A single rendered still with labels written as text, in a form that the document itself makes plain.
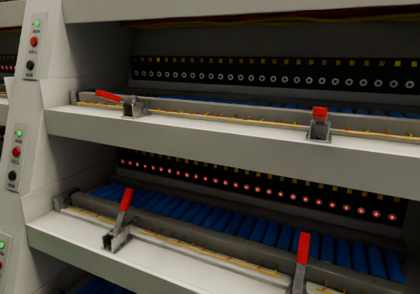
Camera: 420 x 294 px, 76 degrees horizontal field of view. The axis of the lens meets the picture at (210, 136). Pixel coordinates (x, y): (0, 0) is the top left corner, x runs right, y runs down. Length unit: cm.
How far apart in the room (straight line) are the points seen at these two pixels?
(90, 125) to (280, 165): 30
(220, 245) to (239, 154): 15
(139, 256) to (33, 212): 23
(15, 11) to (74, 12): 16
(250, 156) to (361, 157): 12
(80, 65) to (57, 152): 17
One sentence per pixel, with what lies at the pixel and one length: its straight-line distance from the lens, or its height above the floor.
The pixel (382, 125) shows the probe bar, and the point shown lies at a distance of 37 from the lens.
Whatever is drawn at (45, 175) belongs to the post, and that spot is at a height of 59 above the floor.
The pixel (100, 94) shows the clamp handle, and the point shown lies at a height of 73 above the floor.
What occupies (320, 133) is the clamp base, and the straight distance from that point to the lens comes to 35.
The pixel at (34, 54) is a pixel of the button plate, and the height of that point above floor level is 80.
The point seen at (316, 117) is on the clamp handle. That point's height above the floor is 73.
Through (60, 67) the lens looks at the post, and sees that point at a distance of 57.
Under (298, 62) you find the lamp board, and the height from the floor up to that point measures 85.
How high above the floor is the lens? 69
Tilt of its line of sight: 1 degrees up
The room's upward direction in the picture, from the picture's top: 8 degrees clockwise
